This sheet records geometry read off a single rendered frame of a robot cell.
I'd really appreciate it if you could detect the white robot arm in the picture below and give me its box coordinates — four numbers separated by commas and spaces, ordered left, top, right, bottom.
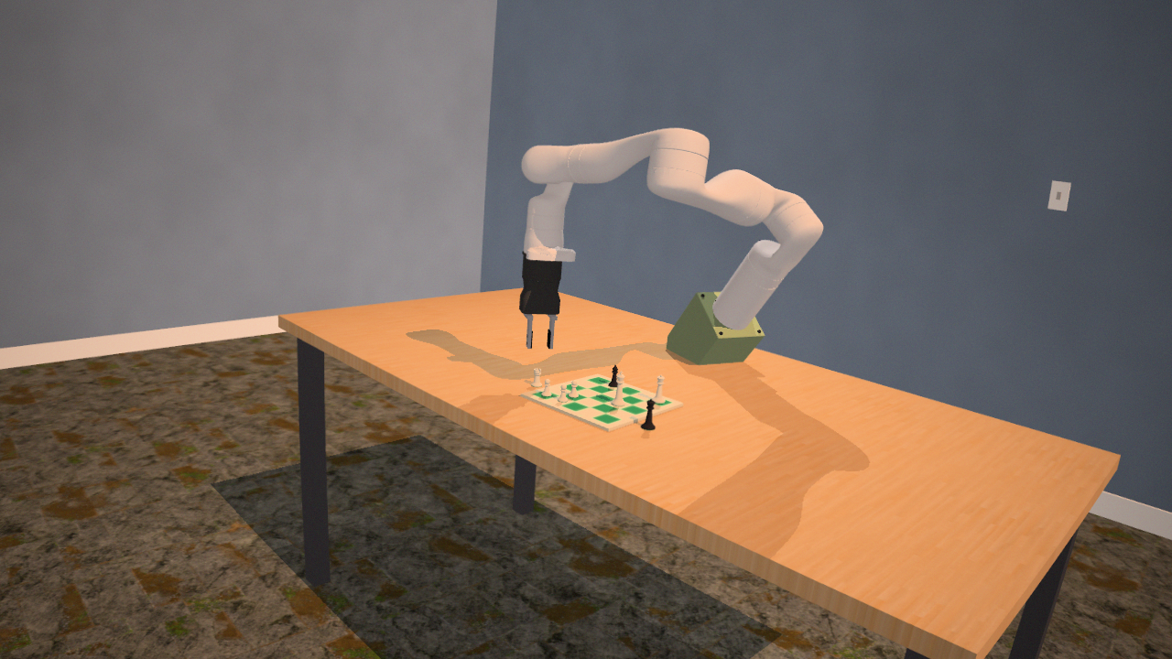
522, 128, 823, 330

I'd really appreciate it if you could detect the green and cream chessboard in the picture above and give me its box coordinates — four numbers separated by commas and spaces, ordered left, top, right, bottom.
522, 374, 684, 432

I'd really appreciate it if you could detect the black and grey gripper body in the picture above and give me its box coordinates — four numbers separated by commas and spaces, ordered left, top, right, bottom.
519, 227, 575, 315

